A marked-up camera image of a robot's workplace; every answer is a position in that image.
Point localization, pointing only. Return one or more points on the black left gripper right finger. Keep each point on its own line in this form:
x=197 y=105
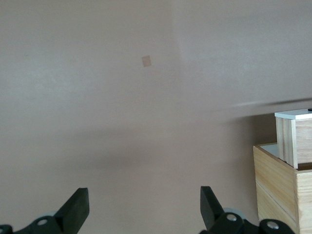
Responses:
x=214 y=212

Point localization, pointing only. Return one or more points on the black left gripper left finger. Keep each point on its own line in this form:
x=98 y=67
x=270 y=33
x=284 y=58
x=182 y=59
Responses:
x=70 y=212

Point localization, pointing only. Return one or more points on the white-topped wooden block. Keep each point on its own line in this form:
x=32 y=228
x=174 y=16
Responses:
x=287 y=139

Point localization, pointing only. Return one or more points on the light wooden drawer cabinet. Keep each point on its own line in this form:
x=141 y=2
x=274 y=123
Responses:
x=275 y=190

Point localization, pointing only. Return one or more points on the small brown tape patch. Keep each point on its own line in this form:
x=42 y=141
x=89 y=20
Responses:
x=146 y=61

